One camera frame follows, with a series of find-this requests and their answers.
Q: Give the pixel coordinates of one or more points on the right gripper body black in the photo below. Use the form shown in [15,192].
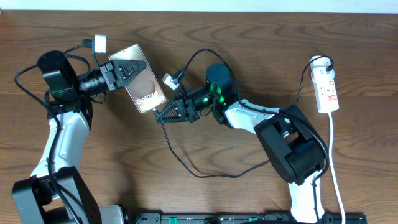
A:
[201,99]

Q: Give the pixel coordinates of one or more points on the Galaxy smartphone with bronze screen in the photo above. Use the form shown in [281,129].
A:
[144,89]

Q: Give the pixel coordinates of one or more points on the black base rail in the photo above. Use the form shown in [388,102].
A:
[285,218]

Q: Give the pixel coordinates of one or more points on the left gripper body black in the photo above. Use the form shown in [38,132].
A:
[99,81]

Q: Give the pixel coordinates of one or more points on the white power strip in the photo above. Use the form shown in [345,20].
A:
[322,75]

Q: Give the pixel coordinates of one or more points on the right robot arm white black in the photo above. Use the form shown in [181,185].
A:
[293,147]

